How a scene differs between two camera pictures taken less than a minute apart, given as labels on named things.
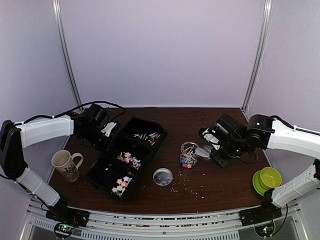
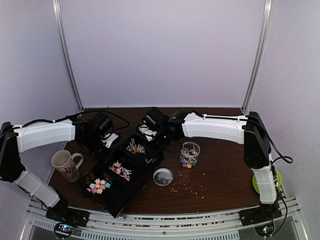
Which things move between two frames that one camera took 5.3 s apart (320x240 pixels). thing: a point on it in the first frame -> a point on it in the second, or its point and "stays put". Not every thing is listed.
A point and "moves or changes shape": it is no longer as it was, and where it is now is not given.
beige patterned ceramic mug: (65, 164) stays put
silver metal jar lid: (163, 176) stays put
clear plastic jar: (188, 157) stays put
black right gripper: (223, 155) -> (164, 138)
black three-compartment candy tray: (118, 170) moves or changes shape
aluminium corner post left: (66, 50) stays put
